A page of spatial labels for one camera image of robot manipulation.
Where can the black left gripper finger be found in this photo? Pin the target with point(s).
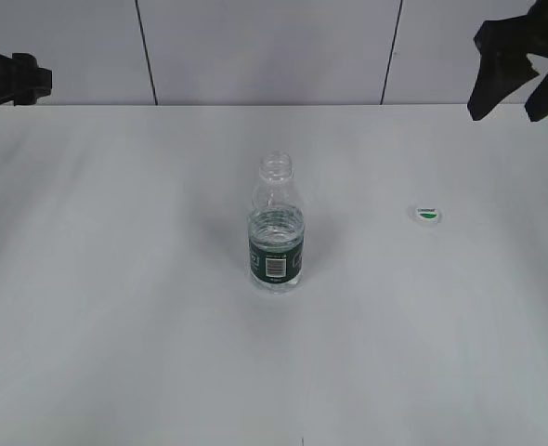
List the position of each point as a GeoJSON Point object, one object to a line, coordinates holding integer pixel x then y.
{"type": "Point", "coordinates": [30, 81]}

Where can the clear water bottle green label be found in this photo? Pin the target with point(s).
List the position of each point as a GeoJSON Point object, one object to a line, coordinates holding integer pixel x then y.
{"type": "Point", "coordinates": [276, 226]}

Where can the white green bottle cap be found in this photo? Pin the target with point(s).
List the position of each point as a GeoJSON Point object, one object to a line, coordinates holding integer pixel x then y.
{"type": "Point", "coordinates": [425, 216]}

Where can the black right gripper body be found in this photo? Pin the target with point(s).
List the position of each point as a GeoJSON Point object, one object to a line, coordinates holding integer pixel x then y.
{"type": "Point", "coordinates": [526, 34]}

